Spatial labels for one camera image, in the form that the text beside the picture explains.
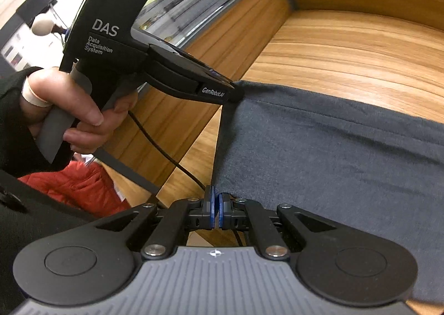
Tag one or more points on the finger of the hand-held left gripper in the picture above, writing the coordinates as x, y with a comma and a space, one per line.
220, 77
208, 90

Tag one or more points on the person's left hand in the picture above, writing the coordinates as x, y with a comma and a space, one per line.
66, 93

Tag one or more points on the dark grey pants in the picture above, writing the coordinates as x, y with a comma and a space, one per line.
329, 169

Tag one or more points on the grey metal desk leg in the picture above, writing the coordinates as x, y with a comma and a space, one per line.
133, 177

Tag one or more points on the wooden desk partition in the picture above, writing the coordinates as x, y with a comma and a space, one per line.
242, 30

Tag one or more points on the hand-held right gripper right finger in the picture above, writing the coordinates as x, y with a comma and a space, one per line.
220, 212

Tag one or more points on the red jacket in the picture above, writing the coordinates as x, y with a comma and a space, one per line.
79, 186

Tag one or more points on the beige ball-shaped object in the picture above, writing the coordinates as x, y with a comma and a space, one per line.
43, 25

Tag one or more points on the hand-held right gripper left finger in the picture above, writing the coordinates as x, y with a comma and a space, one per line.
210, 209

